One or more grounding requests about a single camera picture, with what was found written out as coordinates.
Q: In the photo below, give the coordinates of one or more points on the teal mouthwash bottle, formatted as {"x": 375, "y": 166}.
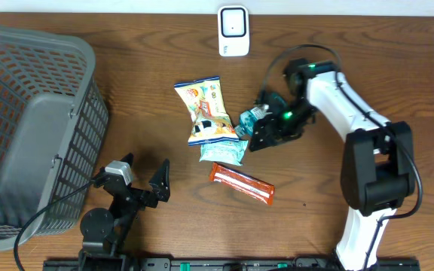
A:
{"x": 251, "y": 118}

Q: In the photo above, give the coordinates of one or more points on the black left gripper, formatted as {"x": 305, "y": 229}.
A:
{"x": 151, "y": 200}

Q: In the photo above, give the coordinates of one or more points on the green wet wipes pack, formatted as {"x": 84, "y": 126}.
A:
{"x": 224, "y": 152}

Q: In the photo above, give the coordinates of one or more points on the large snack bag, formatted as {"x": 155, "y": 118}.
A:
{"x": 204, "y": 100}

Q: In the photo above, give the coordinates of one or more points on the grey plastic shopping basket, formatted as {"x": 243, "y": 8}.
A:
{"x": 52, "y": 124}

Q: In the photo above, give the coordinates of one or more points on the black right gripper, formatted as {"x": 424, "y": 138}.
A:
{"x": 264, "y": 123}

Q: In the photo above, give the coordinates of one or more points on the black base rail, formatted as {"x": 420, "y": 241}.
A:
{"x": 166, "y": 264}

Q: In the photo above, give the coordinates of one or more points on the orange chocolate bar wrapper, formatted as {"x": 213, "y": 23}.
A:
{"x": 250, "y": 186}

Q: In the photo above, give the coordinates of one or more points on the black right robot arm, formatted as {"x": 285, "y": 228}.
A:
{"x": 377, "y": 170}

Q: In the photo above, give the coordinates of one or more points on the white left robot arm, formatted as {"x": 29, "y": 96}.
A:
{"x": 104, "y": 230}

